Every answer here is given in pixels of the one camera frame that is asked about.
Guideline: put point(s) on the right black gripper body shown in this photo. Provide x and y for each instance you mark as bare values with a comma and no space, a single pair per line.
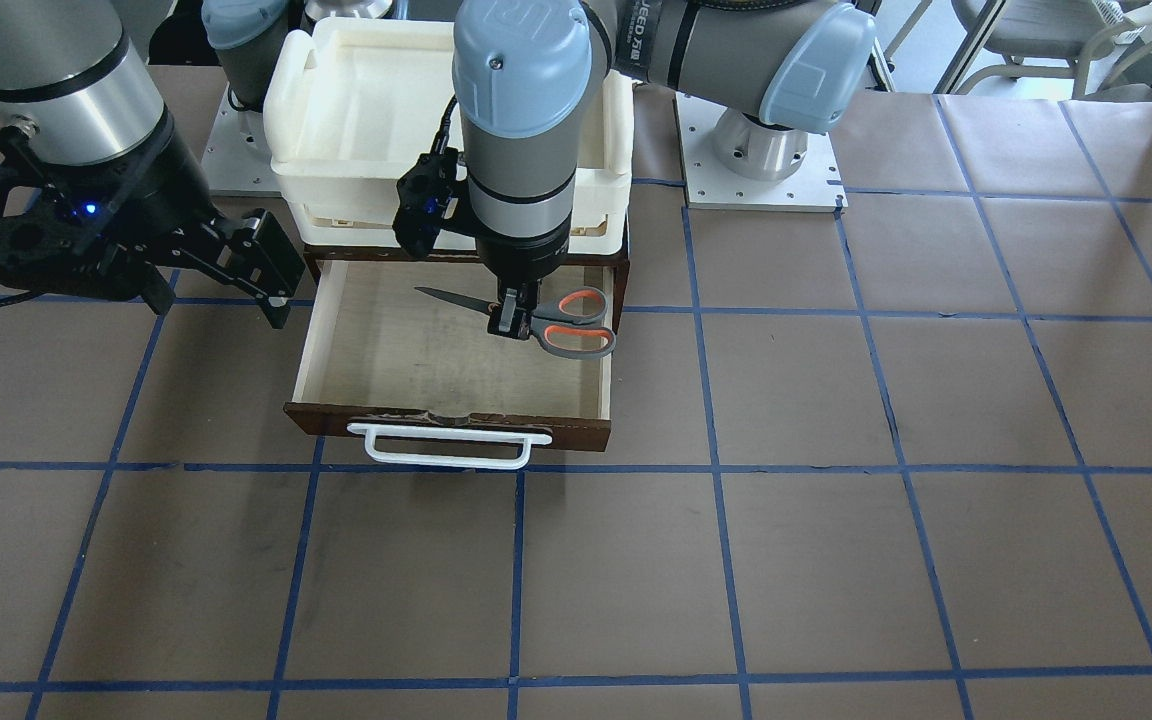
158,192

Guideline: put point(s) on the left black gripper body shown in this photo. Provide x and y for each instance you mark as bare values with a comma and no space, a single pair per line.
524,262

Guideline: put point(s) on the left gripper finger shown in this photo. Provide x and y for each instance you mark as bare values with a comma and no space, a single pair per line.
503,315
524,299

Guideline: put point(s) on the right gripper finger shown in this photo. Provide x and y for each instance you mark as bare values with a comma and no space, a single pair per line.
151,286
253,254

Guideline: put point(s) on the orange grey scissors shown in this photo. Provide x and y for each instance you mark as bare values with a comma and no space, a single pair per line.
571,327

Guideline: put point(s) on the brown wooden drawer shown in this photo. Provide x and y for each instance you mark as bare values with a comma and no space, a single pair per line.
379,348

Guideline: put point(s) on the white drawer handle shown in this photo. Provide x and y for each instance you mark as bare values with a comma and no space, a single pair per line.
448,447

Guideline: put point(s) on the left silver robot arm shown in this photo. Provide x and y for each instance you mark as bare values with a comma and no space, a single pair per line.
525,73

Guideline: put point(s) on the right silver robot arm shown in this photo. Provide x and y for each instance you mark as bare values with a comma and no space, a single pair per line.
73,89

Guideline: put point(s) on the white plastic tray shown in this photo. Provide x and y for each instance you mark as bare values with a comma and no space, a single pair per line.
352,104

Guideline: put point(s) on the grey office chair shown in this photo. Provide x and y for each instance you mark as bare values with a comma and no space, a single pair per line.
1043,39

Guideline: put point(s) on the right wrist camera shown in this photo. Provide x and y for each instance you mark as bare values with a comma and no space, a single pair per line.
52,239

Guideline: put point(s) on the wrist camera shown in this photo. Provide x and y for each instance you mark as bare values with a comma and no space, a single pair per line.
425,193
52,239

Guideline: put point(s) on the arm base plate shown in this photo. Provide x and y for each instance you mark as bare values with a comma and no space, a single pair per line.
733,163
237,156

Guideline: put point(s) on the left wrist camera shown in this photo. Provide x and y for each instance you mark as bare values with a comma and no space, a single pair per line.
425,193

